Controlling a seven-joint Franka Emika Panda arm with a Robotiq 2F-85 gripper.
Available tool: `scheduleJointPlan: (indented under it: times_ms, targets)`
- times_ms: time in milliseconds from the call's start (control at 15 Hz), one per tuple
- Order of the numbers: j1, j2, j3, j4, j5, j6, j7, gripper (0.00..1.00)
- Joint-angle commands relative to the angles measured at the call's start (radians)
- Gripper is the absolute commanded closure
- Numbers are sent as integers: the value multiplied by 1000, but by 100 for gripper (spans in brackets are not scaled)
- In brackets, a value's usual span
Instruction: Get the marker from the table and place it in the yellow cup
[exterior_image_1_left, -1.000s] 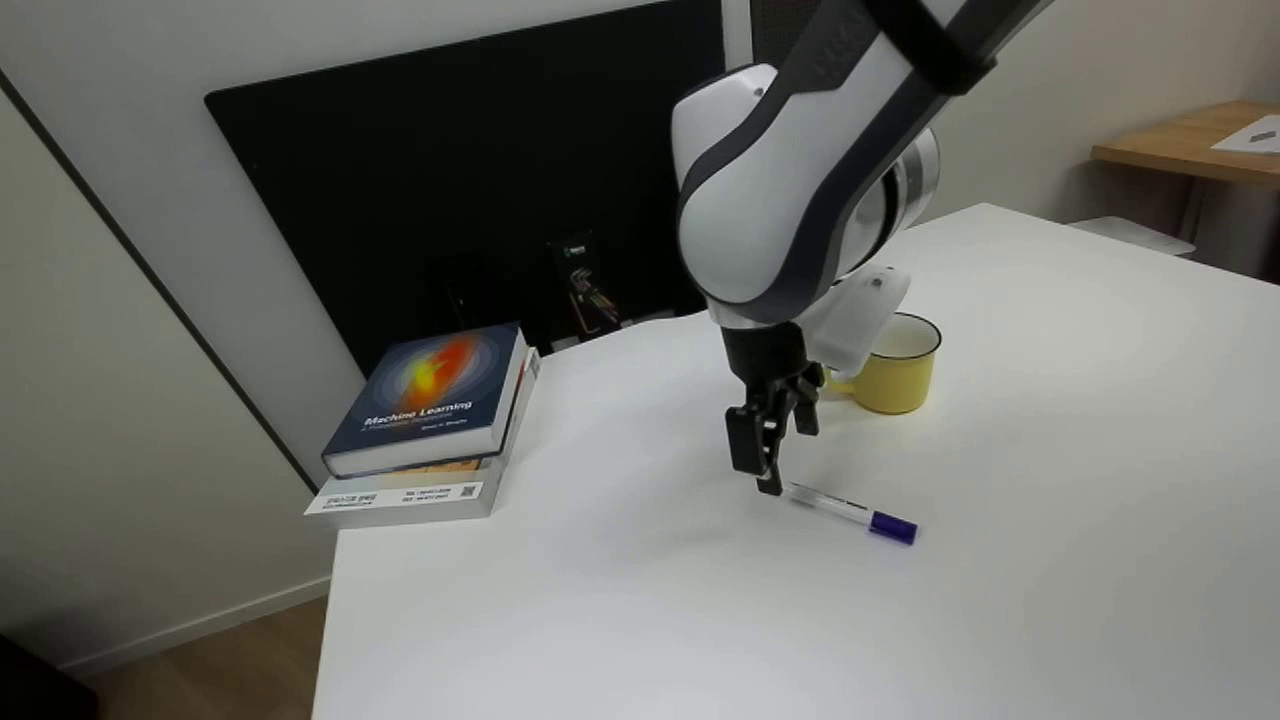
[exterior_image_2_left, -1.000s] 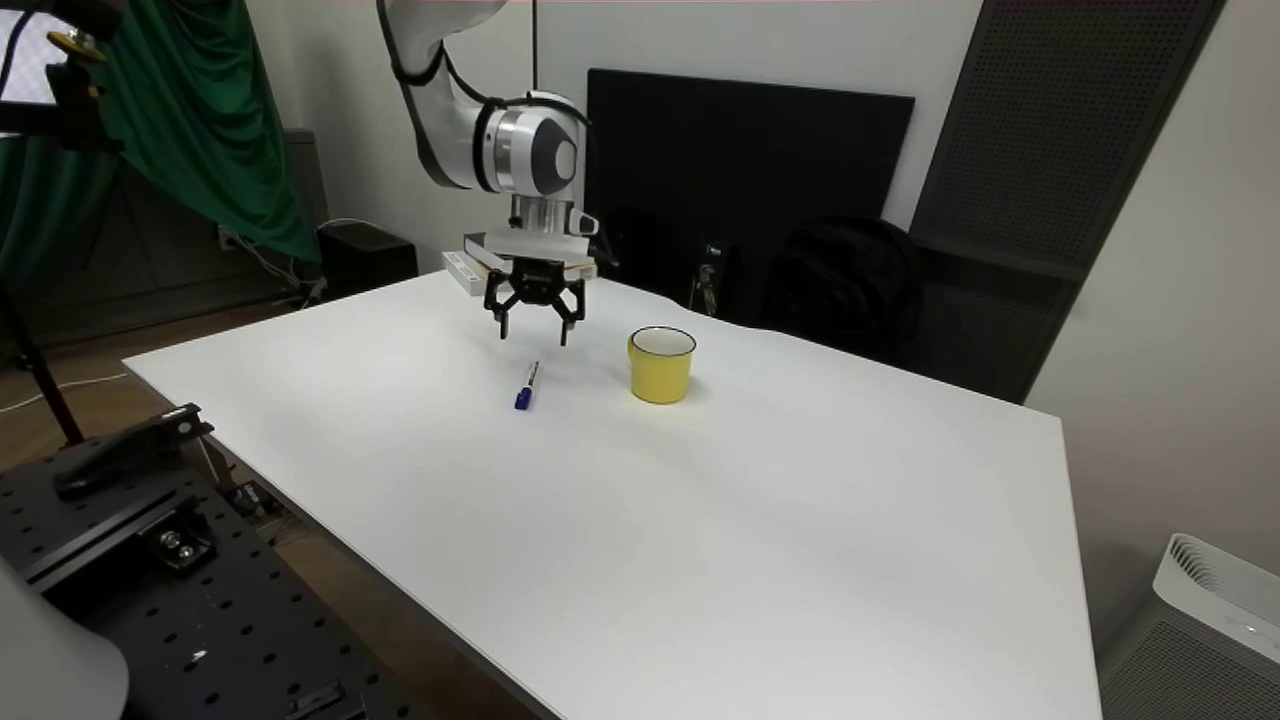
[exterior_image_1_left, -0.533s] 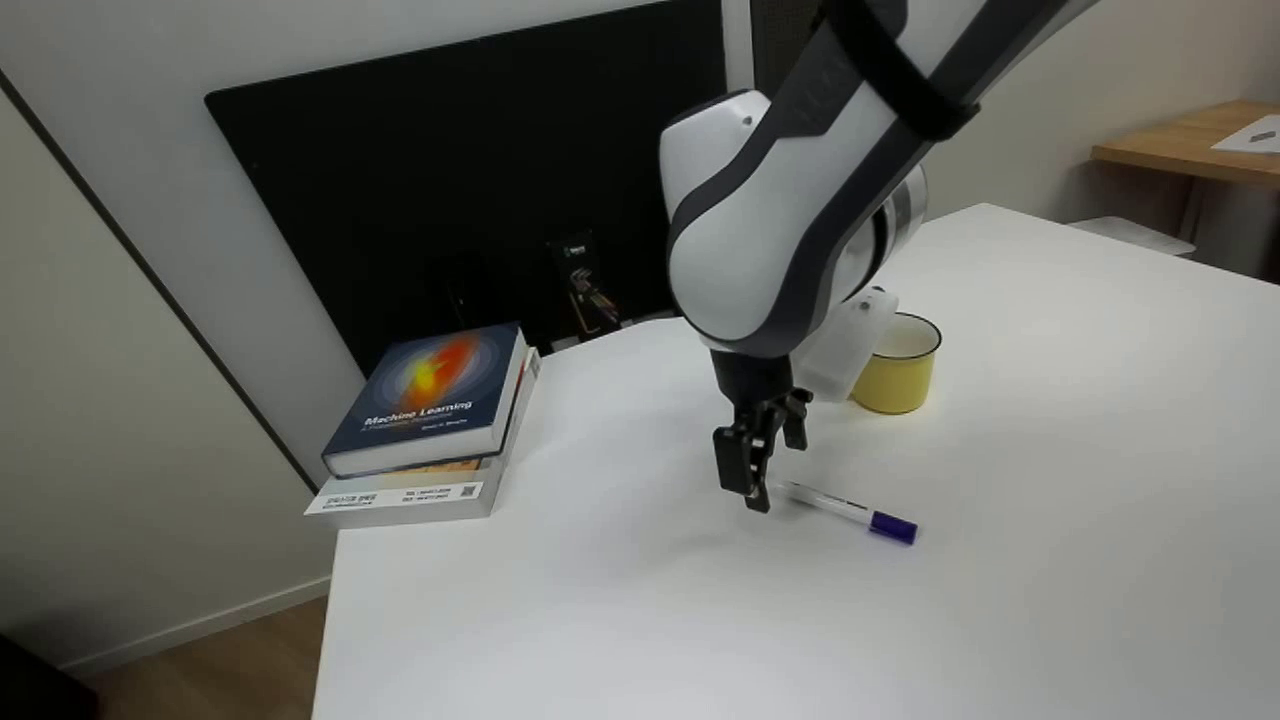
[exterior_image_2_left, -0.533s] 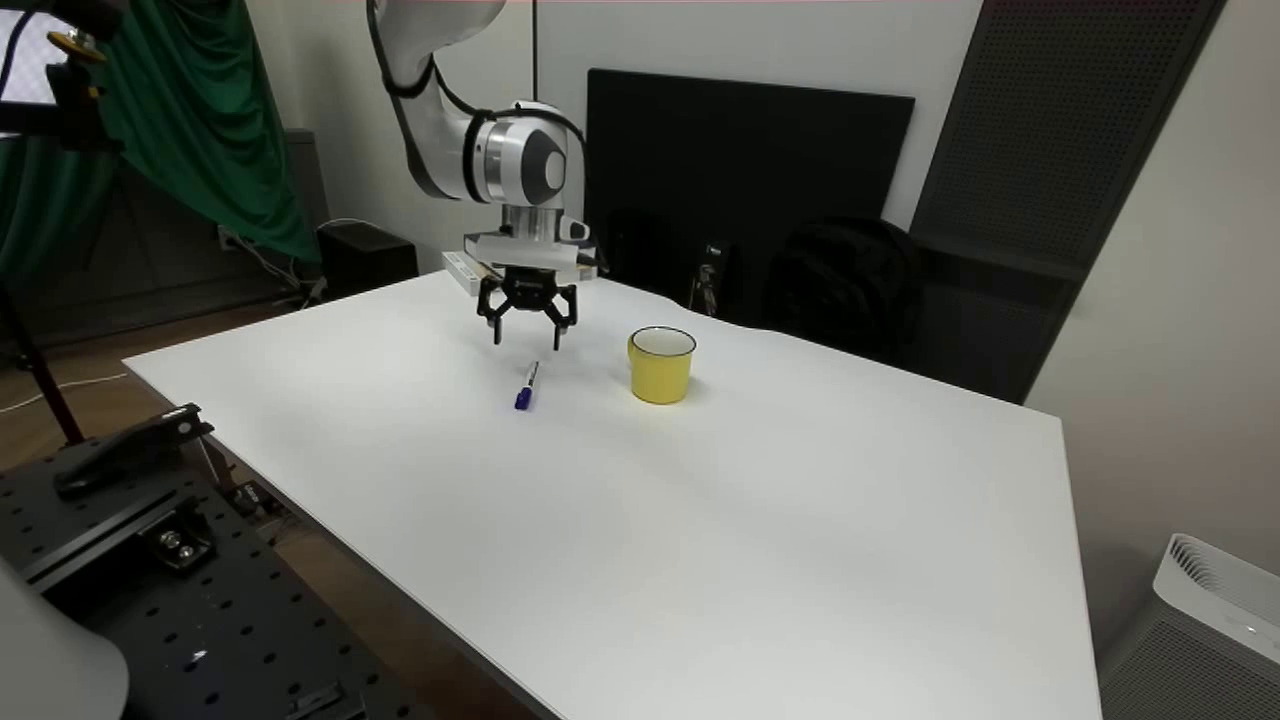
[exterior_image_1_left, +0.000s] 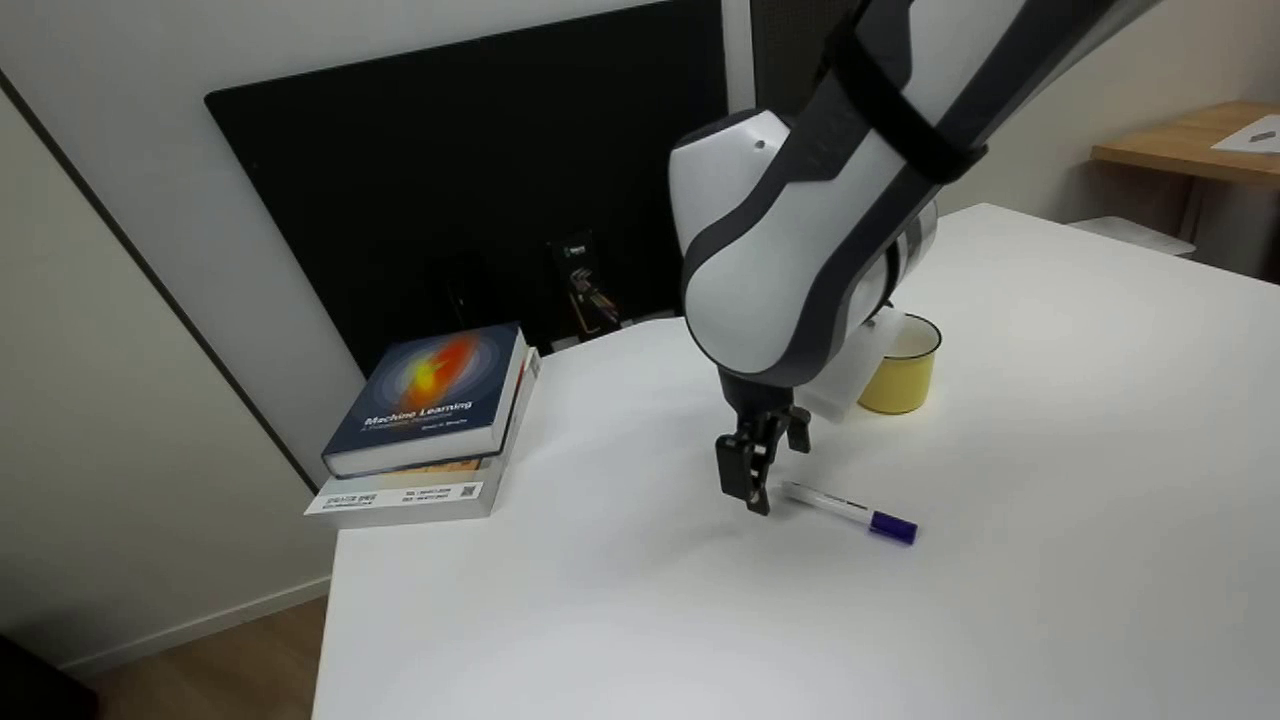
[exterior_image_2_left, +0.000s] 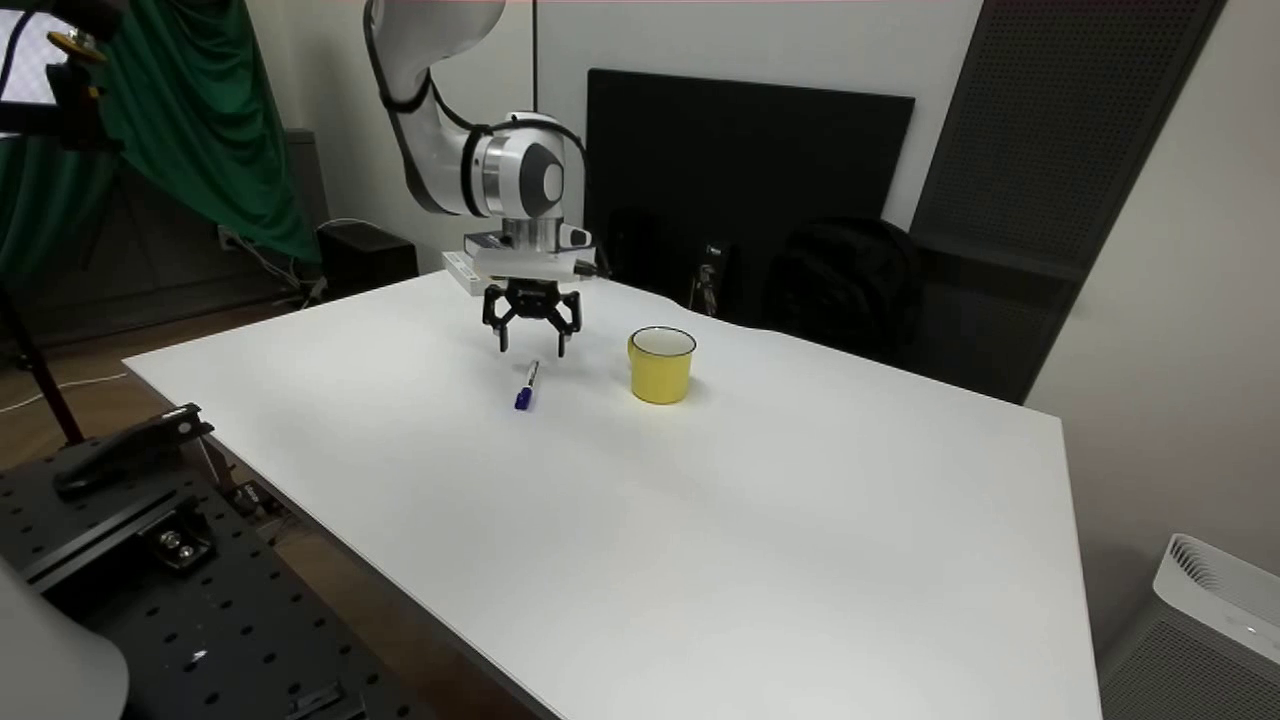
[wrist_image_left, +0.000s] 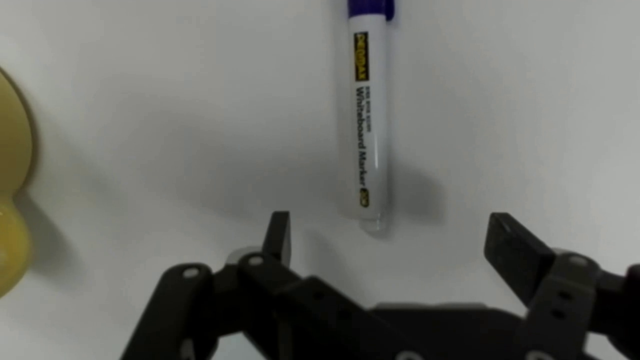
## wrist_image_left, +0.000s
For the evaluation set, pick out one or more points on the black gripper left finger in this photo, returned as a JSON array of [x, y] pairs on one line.
[[267, 312]]

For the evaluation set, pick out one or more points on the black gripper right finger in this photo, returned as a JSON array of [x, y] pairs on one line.
[[566, 300]]

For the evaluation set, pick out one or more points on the yellow cup with black rim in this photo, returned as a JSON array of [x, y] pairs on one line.
[[12, 166]]

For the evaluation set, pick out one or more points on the white marker with blue cap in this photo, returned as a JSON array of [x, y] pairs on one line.
[[369, 120]]

